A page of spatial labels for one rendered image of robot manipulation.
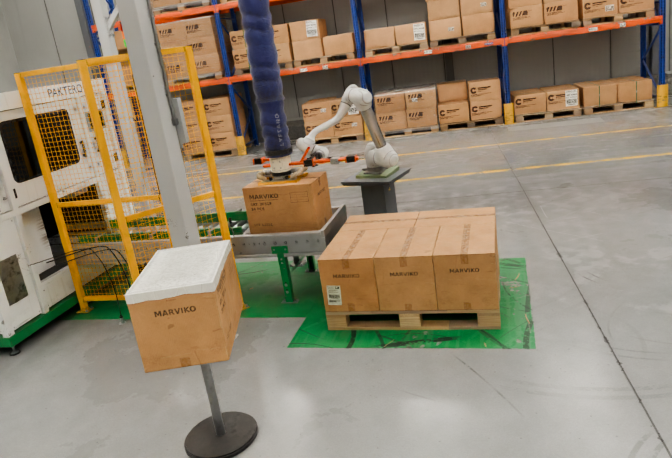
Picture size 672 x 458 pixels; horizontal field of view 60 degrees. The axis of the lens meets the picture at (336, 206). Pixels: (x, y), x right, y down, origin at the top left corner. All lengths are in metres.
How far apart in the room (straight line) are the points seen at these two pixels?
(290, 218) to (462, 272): 1.51
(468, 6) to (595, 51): 3.07
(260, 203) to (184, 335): 2.13
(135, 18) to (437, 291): 2.58
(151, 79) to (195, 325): 1.73
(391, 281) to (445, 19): 8.21
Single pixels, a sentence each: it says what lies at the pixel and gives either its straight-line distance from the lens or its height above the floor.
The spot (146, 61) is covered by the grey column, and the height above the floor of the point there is 2.02.
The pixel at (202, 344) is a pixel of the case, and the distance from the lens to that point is 2.86.
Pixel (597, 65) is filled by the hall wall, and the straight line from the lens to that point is 13.41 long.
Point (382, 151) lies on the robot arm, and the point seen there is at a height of 1.01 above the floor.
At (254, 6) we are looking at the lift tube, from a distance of 4.65.
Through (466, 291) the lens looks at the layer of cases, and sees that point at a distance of 4.00.
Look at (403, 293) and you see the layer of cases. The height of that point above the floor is 0.28.
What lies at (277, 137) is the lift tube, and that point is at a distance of 4.70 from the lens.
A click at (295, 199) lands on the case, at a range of 4.65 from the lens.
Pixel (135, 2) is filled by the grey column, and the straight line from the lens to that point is 3.93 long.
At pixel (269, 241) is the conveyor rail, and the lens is 4.68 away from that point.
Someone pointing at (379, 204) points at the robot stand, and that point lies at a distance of 5.38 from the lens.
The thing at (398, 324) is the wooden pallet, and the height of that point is 0.02.
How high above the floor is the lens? 1.97
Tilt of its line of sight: 15 degrees down
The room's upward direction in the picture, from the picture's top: 8 degrees counter-clockwise
